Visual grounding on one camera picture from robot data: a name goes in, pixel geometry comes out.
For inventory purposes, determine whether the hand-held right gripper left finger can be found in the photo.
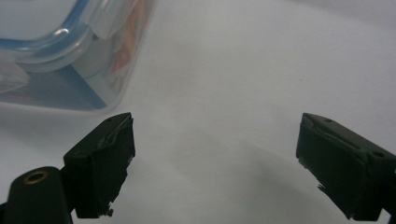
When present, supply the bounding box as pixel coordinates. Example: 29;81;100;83
63;112;136;219

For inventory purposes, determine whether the clear plastic container blue seal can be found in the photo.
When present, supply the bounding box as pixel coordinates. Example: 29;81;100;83
0;0;157;113

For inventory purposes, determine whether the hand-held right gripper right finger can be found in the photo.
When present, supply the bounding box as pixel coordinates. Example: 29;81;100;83
295;112;396;222

